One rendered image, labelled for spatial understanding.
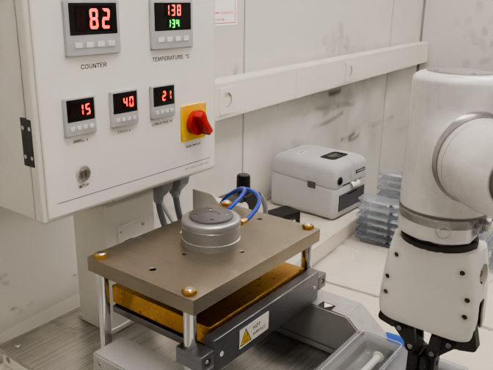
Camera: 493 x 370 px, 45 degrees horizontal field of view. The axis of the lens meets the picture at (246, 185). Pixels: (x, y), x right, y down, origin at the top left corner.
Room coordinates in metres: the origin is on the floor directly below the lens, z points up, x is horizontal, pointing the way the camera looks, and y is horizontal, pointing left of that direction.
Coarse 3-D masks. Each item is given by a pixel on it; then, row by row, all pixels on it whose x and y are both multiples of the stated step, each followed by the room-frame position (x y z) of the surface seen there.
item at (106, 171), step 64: (0, 0) 0.71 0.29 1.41; (64, 0) 0.72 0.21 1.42; (128, 0) 0.80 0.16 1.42; (192, 0) 0.90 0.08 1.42; (0, 64) 0.72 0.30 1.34; (64, 64) 0.72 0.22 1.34; (128, 64) 0.80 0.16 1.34; (192, 64) 0.90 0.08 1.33; (0, 128) 0.73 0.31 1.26; (64, 128) 0.71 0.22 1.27; (128, 128) 0.79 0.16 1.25; (192, 128) 0.88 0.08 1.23; (0, 192) 0.74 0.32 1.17; (64, 192) 0.70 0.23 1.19; (128, 192) 0.79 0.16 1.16; (128, 320) 0.82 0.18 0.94
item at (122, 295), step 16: (272, 272) 0.75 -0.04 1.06; (288, 272) 0.75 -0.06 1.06; (112, 288) 0.70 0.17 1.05; (128, 288) 0.70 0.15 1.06; (256, 288) 0.70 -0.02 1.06; (272, 288) 0.70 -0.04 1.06; (128, 304) 0.69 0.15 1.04; (144, 304) 0.67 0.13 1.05; (160, 304) 0.66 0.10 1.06; (224, 304) 0.66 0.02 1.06; (240, 304) 0.66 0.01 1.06; (144, 320) 0.67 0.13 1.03; (160, 320) 0.65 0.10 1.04; (176, 320) 0.63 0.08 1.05; (208, 320) 0.62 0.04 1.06; (224, 320) 0.62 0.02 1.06; (176, 336) 0.63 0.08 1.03
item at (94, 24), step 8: (80, 8) 0.73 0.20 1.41; (88, 8) 0.74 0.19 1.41; (96, 8) 0.75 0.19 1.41; (104, 8) 0.76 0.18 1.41; (80, 16) 0.73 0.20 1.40; (88, 16) 0.74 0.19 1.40; (96, 16) 0.75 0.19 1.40; (104, 16) 0.76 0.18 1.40; (80, 24) 0.73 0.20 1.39; (88, 24) 0.74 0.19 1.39; (96, 24) 0.75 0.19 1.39; (104, 24) 0.76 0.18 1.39
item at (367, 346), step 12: (360, 336) 0.68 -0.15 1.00; (372, 336) 0.68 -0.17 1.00; (348, 348) 0.65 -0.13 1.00; (360, 348) 0.65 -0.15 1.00; (372, 348) 0.65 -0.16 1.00; (384, 348) 0.65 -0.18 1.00; (396, 348) 0.65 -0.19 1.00; (336, 360) 0.62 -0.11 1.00; (348, 360) 0.62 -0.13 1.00; (360, 360) 0.62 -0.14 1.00; (372, 360) 0.62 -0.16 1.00; (384, 360) 0.62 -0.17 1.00
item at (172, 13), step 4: (164, 4) 0.85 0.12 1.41; (168, 4) 0.85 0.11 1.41; (172, 4) 0.86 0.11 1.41; (176, 4) 0.86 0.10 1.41; (180, 4) 0.87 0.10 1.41; (164, 8) 0.85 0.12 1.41; (168, 8) 0.85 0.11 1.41; (172, 8) 0.86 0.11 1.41; (176, 8) 0.86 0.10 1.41; (180, 8) 0.87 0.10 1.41; (164, 12) 0.85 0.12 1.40; (168, 12) 0.85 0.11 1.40; (172, 12) 0.86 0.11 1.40; (176, 12) 0.86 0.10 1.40; (180, 12) 0.87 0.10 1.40; (164, 16) 0.85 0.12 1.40; (168, 16) 0.85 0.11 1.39; (172, 16) 0.86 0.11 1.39; (176, 16) 0.86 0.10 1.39; (180, 16) 0.87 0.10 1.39
